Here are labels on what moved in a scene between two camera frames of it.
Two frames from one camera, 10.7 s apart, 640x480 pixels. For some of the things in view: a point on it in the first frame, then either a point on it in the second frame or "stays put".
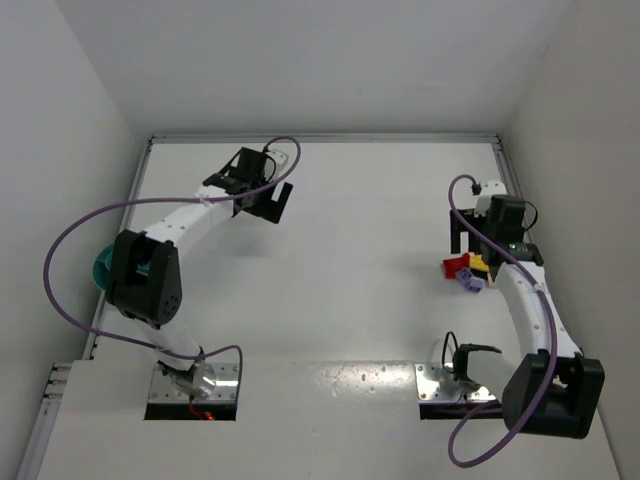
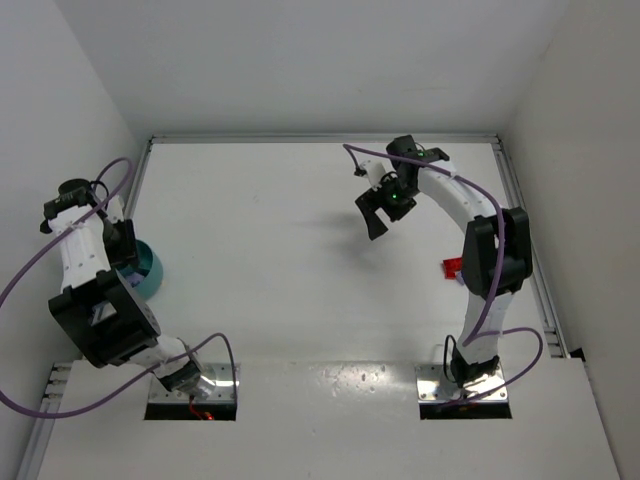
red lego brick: [452, 265] stays put
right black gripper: [465, 226] → [373, 201]
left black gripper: [270, 204] → [126, 242]
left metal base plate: [225, 388] stays put
